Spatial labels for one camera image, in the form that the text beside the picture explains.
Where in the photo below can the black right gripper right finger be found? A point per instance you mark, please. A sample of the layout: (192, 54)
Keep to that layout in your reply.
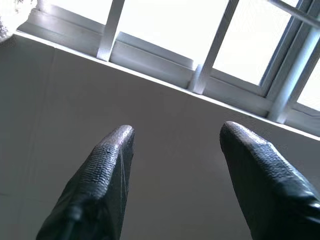
(265, 180)

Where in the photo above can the white window frame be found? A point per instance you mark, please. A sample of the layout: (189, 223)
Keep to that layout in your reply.
(150, 57)

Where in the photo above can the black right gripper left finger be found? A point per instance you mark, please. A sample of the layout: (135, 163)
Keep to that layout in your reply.
(100, 180)

